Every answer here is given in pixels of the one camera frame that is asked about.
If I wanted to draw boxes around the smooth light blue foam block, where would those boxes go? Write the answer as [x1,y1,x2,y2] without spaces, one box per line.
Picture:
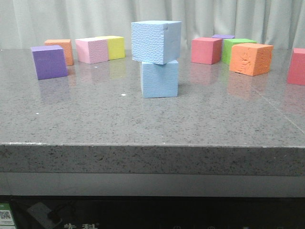
[140,60,179,98]

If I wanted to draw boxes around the orange foam block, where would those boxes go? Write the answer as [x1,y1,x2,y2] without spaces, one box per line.
[229,43,274,76]
[44,39,74,66]

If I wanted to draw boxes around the green foam block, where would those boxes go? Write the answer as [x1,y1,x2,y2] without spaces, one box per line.
[222,38,257,64]

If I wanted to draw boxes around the purple foam block left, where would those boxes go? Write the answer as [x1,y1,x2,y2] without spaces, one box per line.
[30,45,68,80]

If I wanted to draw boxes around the purple foam block back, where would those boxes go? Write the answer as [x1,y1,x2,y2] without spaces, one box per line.
[212,34,235,39]

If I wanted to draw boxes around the black appliance front panel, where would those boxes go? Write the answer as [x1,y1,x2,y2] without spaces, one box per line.
[0,196,305,229]

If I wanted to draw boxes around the grey curtain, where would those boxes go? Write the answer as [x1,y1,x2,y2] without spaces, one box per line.
[0,0,305,49]

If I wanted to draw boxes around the yellow foam block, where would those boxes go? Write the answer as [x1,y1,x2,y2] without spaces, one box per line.
[96,35,125,60]

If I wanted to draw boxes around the orange foam block right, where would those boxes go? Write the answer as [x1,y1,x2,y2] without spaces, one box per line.
[229,43,274,76]

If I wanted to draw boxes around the red foam block right edge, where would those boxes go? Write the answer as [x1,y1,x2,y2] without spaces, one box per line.
[287,48,305,85]

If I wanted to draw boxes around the purple foam block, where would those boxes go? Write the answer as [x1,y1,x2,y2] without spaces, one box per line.
[30,45,68,80]
[212,34,235,39]

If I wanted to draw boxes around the green QR code sticker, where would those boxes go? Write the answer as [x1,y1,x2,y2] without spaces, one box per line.
[0,203,16,229]

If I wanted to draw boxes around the pink foam block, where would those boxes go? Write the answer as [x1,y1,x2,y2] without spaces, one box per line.
[75,38,109,64]

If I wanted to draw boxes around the red foam block centre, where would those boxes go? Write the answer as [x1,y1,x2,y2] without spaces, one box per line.
[191,37,223,64]

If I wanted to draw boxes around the orange foam block left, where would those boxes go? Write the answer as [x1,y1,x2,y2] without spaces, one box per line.
[44,39,74,66]

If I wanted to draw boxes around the textured light blue foam block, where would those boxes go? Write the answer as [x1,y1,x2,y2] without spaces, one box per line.
[131,21,182,64]

